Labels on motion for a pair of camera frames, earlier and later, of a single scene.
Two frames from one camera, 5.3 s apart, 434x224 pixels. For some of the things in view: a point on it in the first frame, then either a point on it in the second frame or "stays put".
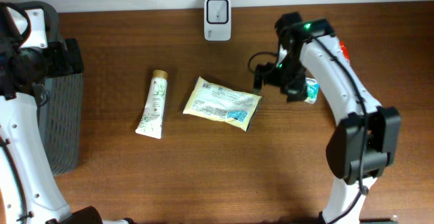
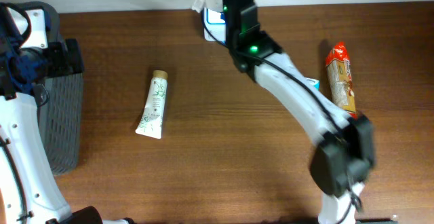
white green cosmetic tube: x=151 y=122 stays put
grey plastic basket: x=62 y=108 stays put
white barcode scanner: x=217 y=18 stays put
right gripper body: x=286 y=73 → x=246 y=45
